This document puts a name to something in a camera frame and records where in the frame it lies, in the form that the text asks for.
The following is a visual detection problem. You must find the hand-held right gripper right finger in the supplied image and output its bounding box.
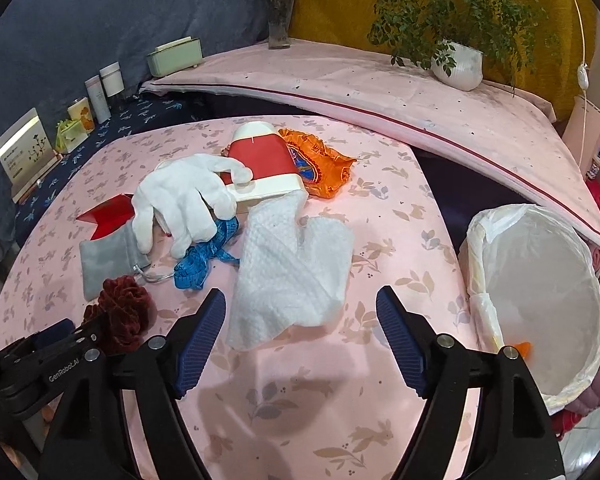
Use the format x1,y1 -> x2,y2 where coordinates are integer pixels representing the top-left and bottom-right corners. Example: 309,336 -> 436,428
375,285 -> 566,480

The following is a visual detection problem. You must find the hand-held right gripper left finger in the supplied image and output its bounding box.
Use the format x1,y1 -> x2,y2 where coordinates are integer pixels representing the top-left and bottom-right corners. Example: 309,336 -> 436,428
40,287 -> 228,480

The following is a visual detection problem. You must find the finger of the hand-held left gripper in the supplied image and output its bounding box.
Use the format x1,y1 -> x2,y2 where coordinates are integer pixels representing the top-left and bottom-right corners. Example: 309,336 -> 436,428
0,317 -> 77,361
72,317 -> 107,356

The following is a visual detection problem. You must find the dark red velvet scrunchie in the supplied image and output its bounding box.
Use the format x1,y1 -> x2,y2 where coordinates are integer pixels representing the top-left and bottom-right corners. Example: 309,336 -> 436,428
82,275 -> 153,356

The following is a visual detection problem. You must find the blue measuring tape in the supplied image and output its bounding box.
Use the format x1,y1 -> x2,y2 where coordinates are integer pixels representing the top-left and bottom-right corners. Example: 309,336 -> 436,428
172,215 -> 241,291

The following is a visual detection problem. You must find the white paper towel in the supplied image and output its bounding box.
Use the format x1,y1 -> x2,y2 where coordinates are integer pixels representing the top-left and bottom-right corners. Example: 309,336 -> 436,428
225,192 -> 356,351

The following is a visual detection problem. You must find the bin with white bag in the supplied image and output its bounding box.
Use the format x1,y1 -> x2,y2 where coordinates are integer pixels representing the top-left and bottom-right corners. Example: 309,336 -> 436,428
457,203 -> 600,416

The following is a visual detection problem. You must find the red and white paper container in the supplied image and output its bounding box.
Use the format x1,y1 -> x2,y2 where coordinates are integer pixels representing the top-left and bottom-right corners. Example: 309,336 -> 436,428
220,122 -> 308,208

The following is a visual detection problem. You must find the orange snack wrapper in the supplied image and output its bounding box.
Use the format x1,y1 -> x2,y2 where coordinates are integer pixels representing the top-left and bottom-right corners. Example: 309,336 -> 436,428
277,129 -> 358,200

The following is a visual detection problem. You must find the red paper piece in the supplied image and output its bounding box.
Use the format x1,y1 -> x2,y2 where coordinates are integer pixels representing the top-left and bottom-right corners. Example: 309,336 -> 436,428
76,192 -> 137,241

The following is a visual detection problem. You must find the pink leaf print tablecloth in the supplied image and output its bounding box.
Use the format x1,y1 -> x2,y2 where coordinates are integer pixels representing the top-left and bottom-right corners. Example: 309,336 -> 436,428
0,115 -> 481,480

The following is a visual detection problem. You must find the white cotton glove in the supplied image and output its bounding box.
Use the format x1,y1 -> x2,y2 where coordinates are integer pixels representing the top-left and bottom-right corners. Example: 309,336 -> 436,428
132,152 -> 253,256

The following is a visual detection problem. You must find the white flower print box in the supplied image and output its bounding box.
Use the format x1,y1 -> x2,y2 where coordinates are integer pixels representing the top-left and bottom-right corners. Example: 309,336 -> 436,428
0,107 -> 63,203

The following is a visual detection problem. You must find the red plastic container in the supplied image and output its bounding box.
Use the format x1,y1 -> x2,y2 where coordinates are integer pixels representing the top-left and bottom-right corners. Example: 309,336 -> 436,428
551,407 -> 582,442

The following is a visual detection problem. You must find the dark blue floral cloth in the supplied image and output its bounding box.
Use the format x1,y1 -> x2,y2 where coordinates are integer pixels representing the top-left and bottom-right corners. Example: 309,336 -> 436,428
12,92 -> 206,241

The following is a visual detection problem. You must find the white cosmetic bottle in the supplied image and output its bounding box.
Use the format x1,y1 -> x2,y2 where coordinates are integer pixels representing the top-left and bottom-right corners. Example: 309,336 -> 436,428
84,75 -> 112,125

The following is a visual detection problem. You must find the white cylindrical jar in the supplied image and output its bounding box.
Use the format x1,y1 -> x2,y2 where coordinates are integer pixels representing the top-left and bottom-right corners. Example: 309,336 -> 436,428
99,61 -> 126,99

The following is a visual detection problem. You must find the pink cloth with red stripe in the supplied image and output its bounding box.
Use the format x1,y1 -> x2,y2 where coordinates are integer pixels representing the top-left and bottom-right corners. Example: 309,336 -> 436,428
140,39 -> 600,261

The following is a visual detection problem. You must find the pale green box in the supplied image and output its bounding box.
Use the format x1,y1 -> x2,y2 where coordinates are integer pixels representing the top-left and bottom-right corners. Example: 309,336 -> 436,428
146,36 -> 203,79

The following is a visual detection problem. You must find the potted plant in white pot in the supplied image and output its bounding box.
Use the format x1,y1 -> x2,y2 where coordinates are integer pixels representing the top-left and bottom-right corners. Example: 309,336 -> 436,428
327,0 -> 563,93

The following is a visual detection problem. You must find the blue backdrop cloth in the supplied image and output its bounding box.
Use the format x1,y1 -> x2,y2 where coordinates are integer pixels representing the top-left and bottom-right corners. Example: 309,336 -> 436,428
0,0 -> 301,241

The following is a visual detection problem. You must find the glass vase with flowers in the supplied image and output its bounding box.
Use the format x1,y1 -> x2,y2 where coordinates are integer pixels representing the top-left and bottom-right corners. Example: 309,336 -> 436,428
247,0 -> 306,51

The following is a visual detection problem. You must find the yellow backdrop cloth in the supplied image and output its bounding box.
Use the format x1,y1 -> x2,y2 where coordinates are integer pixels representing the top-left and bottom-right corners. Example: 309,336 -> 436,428
287,0 -> 598,121

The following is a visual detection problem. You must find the grey drawstring pouch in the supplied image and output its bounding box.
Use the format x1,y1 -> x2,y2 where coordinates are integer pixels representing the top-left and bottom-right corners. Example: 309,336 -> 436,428
79,220 -> 175,303

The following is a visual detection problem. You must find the white cable with switch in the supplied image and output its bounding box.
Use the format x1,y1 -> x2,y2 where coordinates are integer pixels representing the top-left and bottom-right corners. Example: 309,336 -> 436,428
565,0 -> 593,126

